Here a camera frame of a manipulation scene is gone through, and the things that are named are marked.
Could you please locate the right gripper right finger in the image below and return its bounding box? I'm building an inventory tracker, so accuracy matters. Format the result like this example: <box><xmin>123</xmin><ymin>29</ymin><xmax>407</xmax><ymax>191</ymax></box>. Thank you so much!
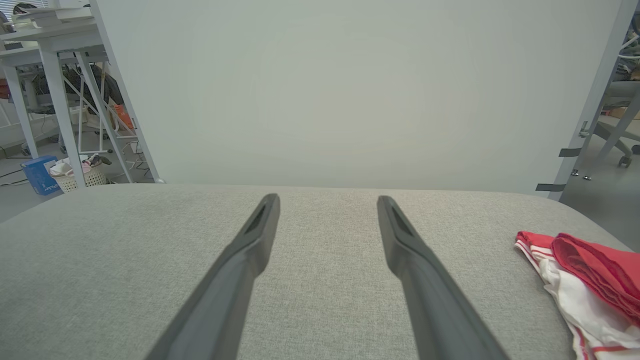
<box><xmin>377</xmin><ymin>194</ymin><xmax>511</xmax><ymax>360</ymax></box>

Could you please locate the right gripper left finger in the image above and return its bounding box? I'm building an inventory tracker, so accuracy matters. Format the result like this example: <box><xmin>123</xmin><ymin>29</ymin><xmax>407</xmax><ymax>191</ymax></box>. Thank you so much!
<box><xmin>144</xmin><ymin>193</ymin><xmax>281</xmax><ymax>360</ymax></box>

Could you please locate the red white sports jersey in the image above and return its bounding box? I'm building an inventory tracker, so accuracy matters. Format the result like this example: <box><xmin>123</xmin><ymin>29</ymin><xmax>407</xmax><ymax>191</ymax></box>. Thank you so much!
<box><xmin>514</xmin><ymin>230</ymin><xmax>640</xmax><ymax>360</ymax></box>

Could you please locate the grey partition leg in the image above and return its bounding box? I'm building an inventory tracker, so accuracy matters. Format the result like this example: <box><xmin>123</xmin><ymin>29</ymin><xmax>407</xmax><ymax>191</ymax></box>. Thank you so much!
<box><xmin>89</xmin><ymin>0</ymin><xmax>167</xmax><ymax>184</ymax></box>

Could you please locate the white woven laundry basket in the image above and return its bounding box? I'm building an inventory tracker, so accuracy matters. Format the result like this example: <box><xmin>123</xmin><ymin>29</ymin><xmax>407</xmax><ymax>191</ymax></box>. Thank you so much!
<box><xmin>50</xmin><ymin>154</ymin><xmax>112</xmax><ymax>194</ymax></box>

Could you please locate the orange bag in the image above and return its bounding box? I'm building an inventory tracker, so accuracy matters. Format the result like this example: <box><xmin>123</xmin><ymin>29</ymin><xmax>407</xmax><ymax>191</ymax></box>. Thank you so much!
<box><xmin>113</xmin><ymin>103</ymin><xmax>136</xmax><ymax>132</ymax></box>

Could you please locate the blue cardboard box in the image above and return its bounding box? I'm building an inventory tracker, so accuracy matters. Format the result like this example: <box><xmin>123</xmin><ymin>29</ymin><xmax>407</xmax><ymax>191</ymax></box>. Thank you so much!
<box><xmin>20</xmin><ymin>155</ymin><xmax>62</xmax><ymax>196</ymax></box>

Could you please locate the white partition panel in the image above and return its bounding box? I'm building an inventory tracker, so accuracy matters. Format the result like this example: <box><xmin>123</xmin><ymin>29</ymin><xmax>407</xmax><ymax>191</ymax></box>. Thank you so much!
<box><xmin>92</xmin><ymin>0</ymin><xmax>626</xmax><ymax>197</ymax></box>

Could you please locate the white metal desk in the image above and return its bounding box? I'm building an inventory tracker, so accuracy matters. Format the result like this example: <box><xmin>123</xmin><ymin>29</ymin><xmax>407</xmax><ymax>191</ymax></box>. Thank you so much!
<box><xmin>0</xmin><ymin>20</ymin><xmax>136</xmax><ymax>187</ymax></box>

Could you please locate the office chair base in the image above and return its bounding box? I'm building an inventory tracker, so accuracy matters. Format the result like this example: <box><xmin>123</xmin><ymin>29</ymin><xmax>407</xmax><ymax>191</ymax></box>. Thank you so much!
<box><xmin>592</xmin><ymin>80</ymin><xmax>640</xmax><ymax>169</ymax></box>

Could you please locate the grey partition frame post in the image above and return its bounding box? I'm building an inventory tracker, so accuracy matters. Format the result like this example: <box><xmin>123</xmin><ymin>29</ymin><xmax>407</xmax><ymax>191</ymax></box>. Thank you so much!
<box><xmin>547</xmin><ymin>0</ymin><xmax>640</xmax><ymax>202</ymax></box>

